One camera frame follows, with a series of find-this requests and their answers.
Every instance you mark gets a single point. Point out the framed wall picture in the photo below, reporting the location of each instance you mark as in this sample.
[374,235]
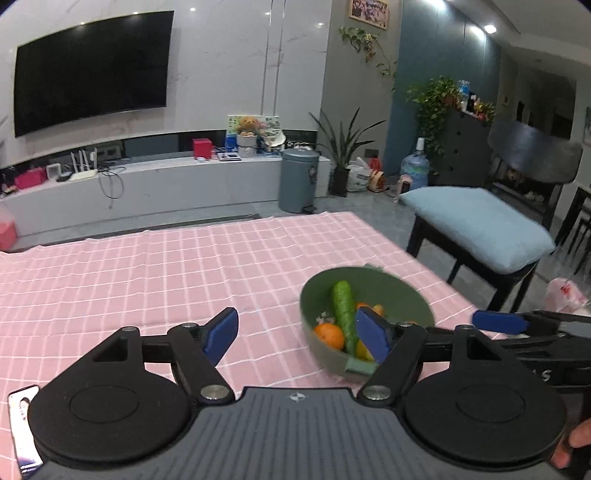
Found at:
[369,11]

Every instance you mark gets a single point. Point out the white TV cabinet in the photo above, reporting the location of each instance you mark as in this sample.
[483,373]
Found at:
[184,184]

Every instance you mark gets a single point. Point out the pink checked tablecloth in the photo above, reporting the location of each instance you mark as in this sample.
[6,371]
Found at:
[138,277]

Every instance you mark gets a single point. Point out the small white desk clock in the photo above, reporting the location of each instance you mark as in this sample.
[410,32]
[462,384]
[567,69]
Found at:
[54,171]

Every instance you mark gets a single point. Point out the pink box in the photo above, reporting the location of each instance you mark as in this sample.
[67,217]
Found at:
[30,179]

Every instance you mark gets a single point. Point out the long-leaved potted plant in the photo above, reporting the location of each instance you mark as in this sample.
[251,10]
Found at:
[339,182]

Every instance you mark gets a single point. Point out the brown teddy bear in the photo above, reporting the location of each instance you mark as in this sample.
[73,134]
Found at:
[248,123]

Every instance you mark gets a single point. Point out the white bag with red print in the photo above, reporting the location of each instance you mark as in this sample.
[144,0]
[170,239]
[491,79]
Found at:
[568,293]

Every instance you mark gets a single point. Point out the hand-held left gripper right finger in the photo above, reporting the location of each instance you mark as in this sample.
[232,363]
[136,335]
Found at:
[371,332]

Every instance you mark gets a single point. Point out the dark wooden chair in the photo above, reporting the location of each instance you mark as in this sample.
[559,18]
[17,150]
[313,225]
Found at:
[531,152]

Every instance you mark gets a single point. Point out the red box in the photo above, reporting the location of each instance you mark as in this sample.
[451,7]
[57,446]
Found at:
[202,148]

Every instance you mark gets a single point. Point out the white plastic bag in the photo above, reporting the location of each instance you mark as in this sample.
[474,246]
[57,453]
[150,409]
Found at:
[358,177]

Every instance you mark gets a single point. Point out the pink bin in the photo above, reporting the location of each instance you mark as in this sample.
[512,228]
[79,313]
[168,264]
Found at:
[7,233]

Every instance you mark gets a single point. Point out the small orange tangerine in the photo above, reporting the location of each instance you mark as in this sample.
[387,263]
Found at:
[378,310]
[330,336]

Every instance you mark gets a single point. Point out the white round gift box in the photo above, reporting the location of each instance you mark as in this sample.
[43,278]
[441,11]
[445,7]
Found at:
[247,146]

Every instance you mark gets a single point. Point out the green cucumber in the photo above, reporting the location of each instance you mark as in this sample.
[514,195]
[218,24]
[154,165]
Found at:
[344,309]

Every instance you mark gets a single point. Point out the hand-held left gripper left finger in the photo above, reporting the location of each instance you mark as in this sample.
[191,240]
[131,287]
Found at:
[221,332]

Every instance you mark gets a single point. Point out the small pink stool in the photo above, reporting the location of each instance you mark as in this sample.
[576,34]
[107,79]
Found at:
[405,184]

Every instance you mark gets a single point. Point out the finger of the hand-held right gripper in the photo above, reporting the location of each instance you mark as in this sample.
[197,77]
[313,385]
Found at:
[501,321]

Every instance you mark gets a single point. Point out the blue water jug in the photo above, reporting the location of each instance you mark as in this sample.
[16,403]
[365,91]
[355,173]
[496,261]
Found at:
[414,168]

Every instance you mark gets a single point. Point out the trailing green potted plant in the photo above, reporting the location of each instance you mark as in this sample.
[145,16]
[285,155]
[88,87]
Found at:
[434,97]

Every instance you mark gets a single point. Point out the dark drawer cabinet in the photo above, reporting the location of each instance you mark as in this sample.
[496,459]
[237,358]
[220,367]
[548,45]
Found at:
[461,147]

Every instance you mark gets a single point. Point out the orange-red bag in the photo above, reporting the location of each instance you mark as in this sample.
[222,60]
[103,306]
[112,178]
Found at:
[377,179]

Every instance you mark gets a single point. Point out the white router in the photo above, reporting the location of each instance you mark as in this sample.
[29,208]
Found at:
[83,175]

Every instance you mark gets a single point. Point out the smartphone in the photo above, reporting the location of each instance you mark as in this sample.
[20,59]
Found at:
[23,424]

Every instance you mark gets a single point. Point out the hanging wall vine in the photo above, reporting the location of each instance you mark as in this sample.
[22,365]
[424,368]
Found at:
[364,39]

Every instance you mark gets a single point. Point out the black television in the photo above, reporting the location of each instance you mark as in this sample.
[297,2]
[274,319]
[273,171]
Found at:
[92,69]

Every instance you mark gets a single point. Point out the green bowl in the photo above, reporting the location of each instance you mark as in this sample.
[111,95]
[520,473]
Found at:
[392,286]

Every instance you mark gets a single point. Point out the grey pedal bin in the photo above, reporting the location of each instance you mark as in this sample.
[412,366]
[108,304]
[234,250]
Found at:
[298,180]

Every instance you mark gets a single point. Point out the person's right hand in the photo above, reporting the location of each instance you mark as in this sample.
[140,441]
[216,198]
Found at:
[582,436]

